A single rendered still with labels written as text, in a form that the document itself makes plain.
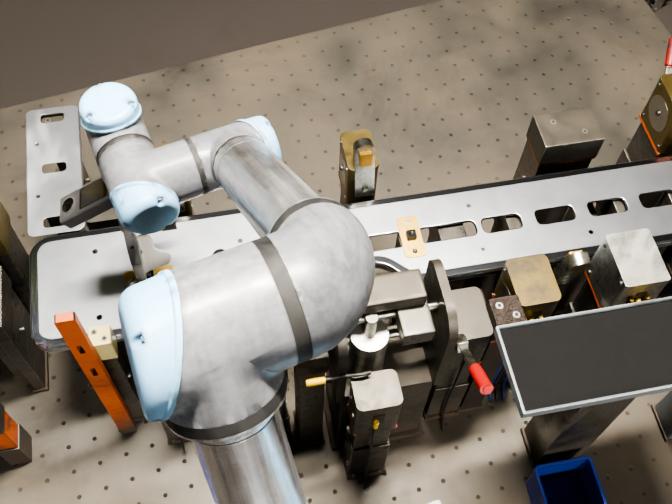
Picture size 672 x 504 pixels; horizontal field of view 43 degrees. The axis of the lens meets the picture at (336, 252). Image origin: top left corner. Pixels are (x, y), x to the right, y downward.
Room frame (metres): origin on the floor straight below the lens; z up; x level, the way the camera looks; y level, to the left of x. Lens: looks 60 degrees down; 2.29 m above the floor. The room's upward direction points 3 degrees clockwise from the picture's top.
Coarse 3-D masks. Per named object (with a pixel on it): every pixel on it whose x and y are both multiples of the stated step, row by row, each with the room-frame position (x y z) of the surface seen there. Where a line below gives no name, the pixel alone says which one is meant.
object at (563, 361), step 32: (576, 320) 0.56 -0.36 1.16; (608, 320) 0.56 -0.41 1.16; (640, 320) 0.57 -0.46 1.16; (512, 352) 0.50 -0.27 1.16; (544, 352) 0.51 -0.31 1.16; (576, 352) 0.51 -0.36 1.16; (608, 352) 0.51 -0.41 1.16; (640, 352) 0.52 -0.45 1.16; (544, 384) 0.46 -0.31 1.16; (576, 384) 0.46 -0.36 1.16; (608, 384) 0.46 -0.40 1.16; (640, 384) 0.46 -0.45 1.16
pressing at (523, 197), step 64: (448, 192) 0.89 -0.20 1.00; (512, 192) 0.90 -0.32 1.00; (576, 192) 0.91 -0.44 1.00; (640, 192) 0.91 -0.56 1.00; (64, 256) 0.71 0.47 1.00; (128, 256) 0.72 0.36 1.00; (192, 256) 0.72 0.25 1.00; (384, 256) 0.75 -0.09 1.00; (448, 256) 0.75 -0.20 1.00; (512, 256) 0.76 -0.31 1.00
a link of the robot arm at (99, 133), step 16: (96, 96) 0.69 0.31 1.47; (112, 96) 0.69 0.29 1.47; (128, 96) 0.69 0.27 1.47; (80, 112) 0.66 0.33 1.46; (96, 112) 0.66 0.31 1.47; (112, 112) 0.66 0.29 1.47; (128, 112) 0.67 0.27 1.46; (96, 128) 0.65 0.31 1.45; (112, 128) 0.65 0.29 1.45; (128, 128) 0.66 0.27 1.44; (144, 128) 0.67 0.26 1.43; (96, 144) 0.64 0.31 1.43; (96, 160) 0.62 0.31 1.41
